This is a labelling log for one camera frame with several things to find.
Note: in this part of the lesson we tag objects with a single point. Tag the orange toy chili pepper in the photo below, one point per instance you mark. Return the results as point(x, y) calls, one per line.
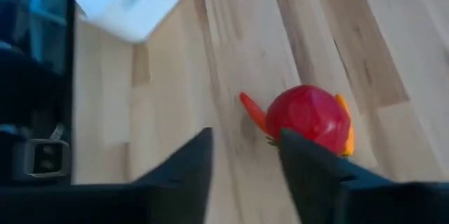
point(347, 132)

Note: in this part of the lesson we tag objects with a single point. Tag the white plastic basket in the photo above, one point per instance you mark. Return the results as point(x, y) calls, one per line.
point(122, 3)

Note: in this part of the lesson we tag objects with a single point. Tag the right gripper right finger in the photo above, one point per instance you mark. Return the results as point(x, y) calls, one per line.
point(315, 189)

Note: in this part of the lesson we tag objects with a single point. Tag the red toy chili pepper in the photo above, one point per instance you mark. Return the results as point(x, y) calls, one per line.
point(252, 110)

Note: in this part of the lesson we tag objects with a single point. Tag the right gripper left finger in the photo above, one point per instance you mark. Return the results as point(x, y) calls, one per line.
point(175, 199)

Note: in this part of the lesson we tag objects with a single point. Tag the small camera box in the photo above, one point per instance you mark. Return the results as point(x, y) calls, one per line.
point(40, 159)

